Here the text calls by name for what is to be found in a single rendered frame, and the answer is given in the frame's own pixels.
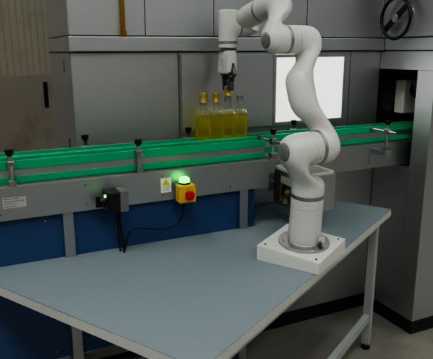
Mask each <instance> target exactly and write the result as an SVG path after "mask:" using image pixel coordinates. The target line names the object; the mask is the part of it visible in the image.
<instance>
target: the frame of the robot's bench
mask: <svg viewBox="0 0 433 359"><path fill-rule="evenodd" d="M379 227H380V226H379ZM379 227H378V228H376V229H375V230H374V231H373V232H372V233H371V234H369V235H368V236H367V237H366V238H368V243H367V263H366V274H365V294H364V304H363V315H362V317H361V318H360V319H359V321H358V322H357V323H356V324H355V325H354V326H353V328H352V329H351V330H350V331H349V333H348V334H347V335H346V336H345V337H344V339H343V340H342V341H341V342H340V344H339V345H338V346H337V347H336V349H335V350H334V351H333V352H332V353H331V354H330V356H329V357H328V358H327V359H341V358H342V356H343V355H344V354H345V352H346V351H347V350H348V348H349V347H350V346H351V345H352V344H353V342H354V341H355V339H356V338H357V337H358V336H359V335H360V333H361V332H362V335H361V343H363V344H362V345H361V348H362V349H364V350H368V349H370V346H369V344H370V341H371V332H372V313H373V303H374V294H375V275H376V265H377V247H378V237H379ZM366 238H365V239H364V240H366ZM364 240H362V241H361V242H360V243H359V244H358V245H357V246H356V247H355V248H357V247H358V246H359V245H360V244H361V243H363V242H364ZM355 248H354V249H355ZM354 249H353V250H354ZM353 250H351V251H350V252H349V253H348V254H350V253H351V252H352V251H353ZM348 254H347V255H348ZM347 255H345V256H344V257H343V258H342V259H341V260H339V262H338V263H337V264H336V265H338V264H339V263H340V262H341V261H342V260H343V259H344V258H345V257H346V256H347ZM336 265H334V266H333V267H332V268H331V269H330V270H332V269H333V268H334V267H335V266H336ZM330 270H329V271H330ZM329 271H327V272H326V273H325V274H324V275H323V276H321V277H320V278H319V279H318V280H317V281H316V282H315V283H314V284H313V285H312V286H310V287H309V288H308V289H307V290H306V291H304V292H303V293H302V294H301V295H300V296H299V297H298V298H297V299H296V300H295V301H293V302H292V303H291V304H290V305H289V306H288V307H286V308H285V309H284V310H283V311H282V312H280V313H279V314H278V315H277V316H276V317H275V318H274V319H273V320H272V321H271V322H269V323H268V324H267V325H266V326H265V327H263V328H262V329H261V330H260V331H259V332H258V333H257V334H256V335H255V336H254V337H253V338H251V339H250V340H249V341H248V342H247V343H245V344H244V345H243V346H242V347H241V348H240V349H238V350H237V351H236V352H235V353H234V354H233V355H232V356H231V357H230V358H228V359H231V358H233V357H234V356H235V355H236V354H237V353H238V352H239V351H240V350H241V349H242V348H244V347H245V346H246V345H247V344H248V343H249V342H251V341H252V340H253V339H254V338H255V337H256V336H257V335H258V334H259V333H260V332H261V331H263V330H264V329H265V328H266V327H267V326H269V325H270V324H271V323H272V322H273V321H274V320H276V319H277V318H278V317H279V316H280V315H281V314H282V313H283V312H284V311H285V310H286V309H288V308H289V307H290V306H291V305H292V304H293V303H295V302H296V301H297V300H298V299H299V298H300V297H301V296H302V295H303V294H304V293H305V292H307V291H308V290H309V289H310V288H311V287H313V286H314V285H315V284H316V283H317V282H318V281H320V280H321V279H322V278H323V277H324V276H325V275H326V274H327V273H328V272H329Z"/></svg>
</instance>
